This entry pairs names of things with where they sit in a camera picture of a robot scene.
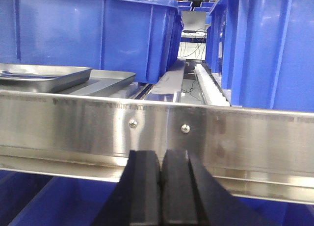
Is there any blue bin lower left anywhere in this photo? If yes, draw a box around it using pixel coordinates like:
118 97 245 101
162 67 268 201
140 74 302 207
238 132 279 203
0 171 52 226

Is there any silver metal tray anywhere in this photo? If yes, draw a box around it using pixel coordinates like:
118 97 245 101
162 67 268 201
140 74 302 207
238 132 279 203
0 63 92 93
58 69 136 97

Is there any blue bin upper middle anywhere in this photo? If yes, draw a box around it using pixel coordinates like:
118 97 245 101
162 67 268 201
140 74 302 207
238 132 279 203
0 0 183 84

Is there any blue bin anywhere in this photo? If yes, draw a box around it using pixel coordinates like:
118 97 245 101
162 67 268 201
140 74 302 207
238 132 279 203
206 0 314 112
0 0 183 84
237 197 314 226
0 171 52 226
9 177 117 226

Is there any blue bin upper right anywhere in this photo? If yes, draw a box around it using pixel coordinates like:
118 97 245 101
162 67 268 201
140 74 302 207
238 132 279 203
206 0 314 112

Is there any stainless steel shelf rail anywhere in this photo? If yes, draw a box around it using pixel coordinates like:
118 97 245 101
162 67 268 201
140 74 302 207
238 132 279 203
0 91 314 204

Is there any blue bin lower middle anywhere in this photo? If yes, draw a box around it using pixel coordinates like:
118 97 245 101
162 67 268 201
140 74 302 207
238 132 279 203
9 177 117 226

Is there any shelf rail screw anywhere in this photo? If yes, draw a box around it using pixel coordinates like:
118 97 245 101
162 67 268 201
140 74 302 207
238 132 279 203
181 124 190 134
129 119 138 128

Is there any blue bin lower right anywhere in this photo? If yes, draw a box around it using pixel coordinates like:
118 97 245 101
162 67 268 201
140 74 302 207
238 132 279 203
237 197 314 226

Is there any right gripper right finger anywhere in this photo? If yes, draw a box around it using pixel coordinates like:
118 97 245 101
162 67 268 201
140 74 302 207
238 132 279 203
161 150 275 226

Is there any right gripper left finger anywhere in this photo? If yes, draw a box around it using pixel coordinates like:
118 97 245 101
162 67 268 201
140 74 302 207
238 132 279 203
91 151 161 226

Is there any steel roller track divider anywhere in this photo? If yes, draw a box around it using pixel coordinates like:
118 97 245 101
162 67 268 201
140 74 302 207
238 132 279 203
144 59 231 107

